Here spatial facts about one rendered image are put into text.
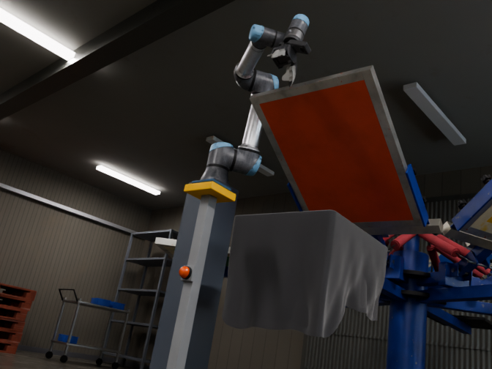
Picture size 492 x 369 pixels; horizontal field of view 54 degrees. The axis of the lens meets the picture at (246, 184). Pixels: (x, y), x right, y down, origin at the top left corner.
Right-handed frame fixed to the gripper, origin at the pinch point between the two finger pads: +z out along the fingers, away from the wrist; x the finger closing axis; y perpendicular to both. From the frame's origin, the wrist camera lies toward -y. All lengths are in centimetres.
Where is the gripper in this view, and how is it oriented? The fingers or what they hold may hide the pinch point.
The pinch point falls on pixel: (282, 72)
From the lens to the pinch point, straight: 196.2
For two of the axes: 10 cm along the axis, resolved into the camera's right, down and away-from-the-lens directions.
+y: -7.9, 0.8, 6.1
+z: -3.3, 7.8, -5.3
